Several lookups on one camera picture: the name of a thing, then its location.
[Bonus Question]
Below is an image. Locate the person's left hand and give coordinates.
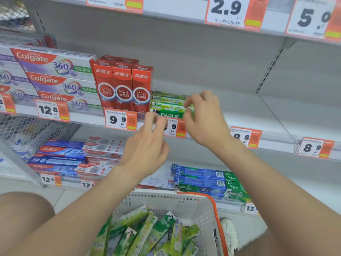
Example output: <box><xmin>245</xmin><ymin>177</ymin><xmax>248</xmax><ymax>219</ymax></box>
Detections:
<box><xmin>119</xmin><ymin>112</ymin><xmax>170</xmax><ymax>181</ymax></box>

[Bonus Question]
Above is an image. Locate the person's right hand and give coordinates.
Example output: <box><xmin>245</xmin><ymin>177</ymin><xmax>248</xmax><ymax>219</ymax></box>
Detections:
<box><xmin>183</xmin><ymin>90</ymin><xmax>235</xmax><ymax>154</ymax></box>

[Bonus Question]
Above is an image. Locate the dark green toothpaste box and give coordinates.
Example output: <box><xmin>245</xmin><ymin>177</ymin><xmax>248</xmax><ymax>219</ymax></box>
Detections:
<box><xmin>150</xmin><ymin>109</ymin><xmax>194</xmax><ymax>120</ymax></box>

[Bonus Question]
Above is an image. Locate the person's right forearm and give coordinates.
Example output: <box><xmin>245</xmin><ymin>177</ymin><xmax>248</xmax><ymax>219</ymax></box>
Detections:
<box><xmin>213</xmin><ymin>142</ymin><xmax>341</xmax><ymax>256</ymax></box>

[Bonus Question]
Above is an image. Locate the person's left forearm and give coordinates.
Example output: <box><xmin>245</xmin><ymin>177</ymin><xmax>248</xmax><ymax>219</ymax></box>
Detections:
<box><xmin>5</xmin><ymin>166</ymin><xmax>145</xmax><ymax>256</ymax></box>

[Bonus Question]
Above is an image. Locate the light green toothpaste box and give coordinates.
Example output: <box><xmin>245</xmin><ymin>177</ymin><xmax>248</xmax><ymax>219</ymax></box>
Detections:
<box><xmin>152</xmin><ymin>90</ymin><xmax>190</xmax><ymax>100</ymax></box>
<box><xmin>150</xmin><ymin>102</ymin><xmax>193</xmax><ymax>111</ymax></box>
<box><xmin>151</xmin><ymin>96</ymin><xmax>187</xmax><ymax>104</ymax></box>

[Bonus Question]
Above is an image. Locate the grey metal store shelf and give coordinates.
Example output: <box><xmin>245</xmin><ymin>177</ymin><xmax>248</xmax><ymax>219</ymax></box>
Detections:
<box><xmin>27</xmin><ymin>0</ymin><xmax>341</xmax><ymax>46</ymax></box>
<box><xmin>0</xmin><ymin>80</ymin><xmax>341</xmax><ymax>155</ymax></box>
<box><xmin>40</xmin><ymin>154</ymin><xmax>259</xmax><ymax>216</ymax></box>

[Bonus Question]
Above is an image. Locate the blue green toothpaste box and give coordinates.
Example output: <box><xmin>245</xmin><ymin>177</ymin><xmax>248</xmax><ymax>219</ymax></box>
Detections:
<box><xmin>170</xmin><ymin>164</ymin><xmax>242</xmax><ymax>182</ymax></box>
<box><xmin>174</xmin><ymin>183</ymin><xmax>251</xmax><ymax>202</ymax></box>
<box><xmin>174</xmin><ymin>174</ymin><xmax>246</xmax><ymax>191</ymax></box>

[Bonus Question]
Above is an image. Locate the white red toothpaste box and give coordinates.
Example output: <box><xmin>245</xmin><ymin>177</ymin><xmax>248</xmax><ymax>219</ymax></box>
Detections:
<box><xmin>85</xmin><ymin>156</ymin><xmax>121</xmax><ymax>166</ymax></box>
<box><xmin>85</xmin><ymin>136</ymin><xmax>126</xmax><ymax>147</ymax></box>
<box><xmin>75</xmin><ymin>163</ymin><xmax>118</xmax><ymax>177</ymax></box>
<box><xmin>82</xmin><ymin>143</ymin><xmax>125</xmax><ymax>160</ymax></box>

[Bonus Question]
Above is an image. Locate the slotted grey shelf upright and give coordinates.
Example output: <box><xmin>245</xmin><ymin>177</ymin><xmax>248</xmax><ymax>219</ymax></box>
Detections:
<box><xmin>255</xmin><ymin>38</ymin><xmax>297</xmax><ymax>94</ymax></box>
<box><xmin>22</xmin><ymin>0</ymin><xmax>47</xmax><ymax>34</ymax></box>

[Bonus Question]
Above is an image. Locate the white plastic shopping basket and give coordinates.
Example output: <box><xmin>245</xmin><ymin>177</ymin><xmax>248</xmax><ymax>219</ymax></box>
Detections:
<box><xmin>89</xmin><ymin>189</ymin><xmax>229</xmax><ymax>256</ymax></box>

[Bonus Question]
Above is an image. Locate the dark blue toothpaste box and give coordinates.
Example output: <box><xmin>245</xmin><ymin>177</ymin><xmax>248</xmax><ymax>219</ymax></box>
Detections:
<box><xmin>44</xmin><ymin>140</ymin><xmax>86</xmax><ymax>150</ymax></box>
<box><xmin>27</xmin><ymin>155</ymin><xmax>86</xmax><ymax>166</ymax></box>

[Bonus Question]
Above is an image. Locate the red blue toothpaste box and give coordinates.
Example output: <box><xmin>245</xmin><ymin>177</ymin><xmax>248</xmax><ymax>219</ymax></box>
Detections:
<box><xmin>37</xmin><ymin>146</ymin><xmax>86</xmax><ymax>158</ymax></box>
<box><xmin>28</xmin><ymin>164</ymin><xmax>81</xmax><ymax>175</ymax></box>

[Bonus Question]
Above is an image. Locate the pile of green toothpaste boxes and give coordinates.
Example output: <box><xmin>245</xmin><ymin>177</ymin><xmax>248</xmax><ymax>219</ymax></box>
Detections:
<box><xmin>90</xmin><ymin>205</ymin><xmax>201</xmax><ymax>256</ymax></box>

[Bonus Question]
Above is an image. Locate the white shoe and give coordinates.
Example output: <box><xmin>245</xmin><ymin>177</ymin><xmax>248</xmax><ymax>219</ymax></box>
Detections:
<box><xmin>220</xmin><ymin>218</ymin><xmax>239</xmax><ymax>256</ymax></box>

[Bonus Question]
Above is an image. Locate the stack of white purple toothpaste boxes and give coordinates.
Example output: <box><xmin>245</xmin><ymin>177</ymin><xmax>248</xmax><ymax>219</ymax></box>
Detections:
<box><xmin>0</xmin><ymin>32</ymin><xmax>103</xmax><ymax>113</ymax></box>

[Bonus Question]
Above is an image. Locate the person's right leg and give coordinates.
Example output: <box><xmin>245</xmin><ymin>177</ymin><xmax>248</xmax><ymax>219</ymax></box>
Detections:
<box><xmin>234</xmin><ymin>226</ymin><xmax>270</xmax><ymax>256</ymax></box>

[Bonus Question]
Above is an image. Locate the person's leg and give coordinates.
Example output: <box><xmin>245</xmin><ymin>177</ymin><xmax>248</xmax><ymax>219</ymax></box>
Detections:
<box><xmin>234</xmin><ymin>226</ymin><xmax>270</xmax><ymax>256</ymax></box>
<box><xmin>0</xmin><ymin>192</ymin><xmax>55</xmax><ymax>254</ymax></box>

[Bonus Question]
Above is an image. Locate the person's left leg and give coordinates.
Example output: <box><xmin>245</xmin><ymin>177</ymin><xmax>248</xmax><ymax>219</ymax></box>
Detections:
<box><xmin>0</xmin><ymin>192</ymin><xmax>55</xmax><ymax>254</ymax></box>

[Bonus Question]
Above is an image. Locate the orange basket handle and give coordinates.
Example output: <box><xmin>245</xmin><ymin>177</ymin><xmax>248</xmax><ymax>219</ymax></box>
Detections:
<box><xmin>177</xmin><ymin>191</ymin><xmax>229</xmax><ymax>256</ymax></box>

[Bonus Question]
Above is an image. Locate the white wire mesh basket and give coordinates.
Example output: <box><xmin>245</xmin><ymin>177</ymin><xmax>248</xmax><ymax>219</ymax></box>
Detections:
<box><xmin>0</xmin><ymin>113</ymin><xmax>82</xmax><ymax>185</ymax></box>

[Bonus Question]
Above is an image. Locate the white wire mesh panel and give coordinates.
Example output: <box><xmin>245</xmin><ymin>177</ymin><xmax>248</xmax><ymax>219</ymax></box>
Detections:
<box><xmin>0</xmin><ymin>0</ymin><xmax>36</xmax><ymax>32</ymax></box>

